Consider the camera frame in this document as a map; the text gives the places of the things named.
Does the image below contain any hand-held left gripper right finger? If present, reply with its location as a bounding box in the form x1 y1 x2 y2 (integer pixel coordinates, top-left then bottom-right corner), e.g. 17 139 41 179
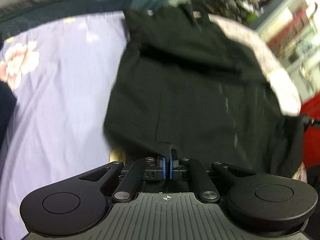
170 149 268 203

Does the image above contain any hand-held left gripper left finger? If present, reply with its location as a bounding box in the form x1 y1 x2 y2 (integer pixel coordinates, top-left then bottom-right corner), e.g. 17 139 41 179
79 155 167 203

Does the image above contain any black zip jacket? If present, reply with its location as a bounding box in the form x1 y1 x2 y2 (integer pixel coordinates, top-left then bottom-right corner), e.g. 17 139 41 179
102 4 306 178

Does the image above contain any purple floral bedsheet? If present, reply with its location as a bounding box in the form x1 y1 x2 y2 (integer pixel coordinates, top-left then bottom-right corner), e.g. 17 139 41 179
0 12 133 240

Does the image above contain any red object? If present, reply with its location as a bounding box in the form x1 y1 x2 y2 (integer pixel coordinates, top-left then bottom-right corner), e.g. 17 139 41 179
299 97 320 240

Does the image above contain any navy cloth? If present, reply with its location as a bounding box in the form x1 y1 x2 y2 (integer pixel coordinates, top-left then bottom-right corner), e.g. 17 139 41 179
0 80 18 155

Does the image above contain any blue grey bed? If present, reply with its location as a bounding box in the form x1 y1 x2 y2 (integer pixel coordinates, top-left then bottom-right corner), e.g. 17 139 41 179
0 0 171 41

